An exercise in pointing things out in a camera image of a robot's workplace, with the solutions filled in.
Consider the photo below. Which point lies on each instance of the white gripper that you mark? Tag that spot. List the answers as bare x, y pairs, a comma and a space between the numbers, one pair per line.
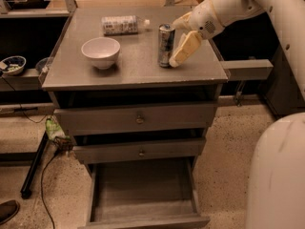
204, 20

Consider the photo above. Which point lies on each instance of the silver blue redbull can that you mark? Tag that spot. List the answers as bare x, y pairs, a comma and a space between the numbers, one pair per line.
165, 44

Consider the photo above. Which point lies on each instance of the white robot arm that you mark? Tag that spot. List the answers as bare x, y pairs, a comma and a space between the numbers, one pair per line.
276, 188

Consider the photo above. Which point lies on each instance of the grey top drawer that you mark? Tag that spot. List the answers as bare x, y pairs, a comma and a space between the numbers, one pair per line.
136, 118

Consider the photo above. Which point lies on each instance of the grey drawer cabinet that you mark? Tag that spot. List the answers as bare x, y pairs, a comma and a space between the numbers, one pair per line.
136, 79

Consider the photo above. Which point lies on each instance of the grey middle drawer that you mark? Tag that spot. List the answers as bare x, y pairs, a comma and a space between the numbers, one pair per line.
139, 150

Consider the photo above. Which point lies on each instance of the grey open bottom drawer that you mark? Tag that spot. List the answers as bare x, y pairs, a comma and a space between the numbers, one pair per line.
145, 194

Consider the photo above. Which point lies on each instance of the plastic water bottle lying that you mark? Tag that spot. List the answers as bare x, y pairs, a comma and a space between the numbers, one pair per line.
126, 24

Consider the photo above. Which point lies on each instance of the grey side shelf bar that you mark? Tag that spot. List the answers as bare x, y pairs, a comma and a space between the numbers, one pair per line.
244, 70

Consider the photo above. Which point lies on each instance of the white ceramic bowl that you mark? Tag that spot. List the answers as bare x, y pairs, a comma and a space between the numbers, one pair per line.
101, 52

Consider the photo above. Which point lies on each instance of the small clear cup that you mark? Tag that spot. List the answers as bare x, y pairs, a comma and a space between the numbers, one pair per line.
44, 65

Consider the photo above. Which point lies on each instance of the green snack bag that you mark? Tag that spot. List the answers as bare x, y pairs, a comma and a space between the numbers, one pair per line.
55, 132

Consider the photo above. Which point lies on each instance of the blue patterned bowl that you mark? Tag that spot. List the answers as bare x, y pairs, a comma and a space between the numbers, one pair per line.
13, 65

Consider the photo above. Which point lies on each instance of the black metal table leg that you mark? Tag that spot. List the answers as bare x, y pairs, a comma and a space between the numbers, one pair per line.
26, 190

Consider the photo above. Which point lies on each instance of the dark shoe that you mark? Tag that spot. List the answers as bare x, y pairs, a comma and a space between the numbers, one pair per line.
8, 210

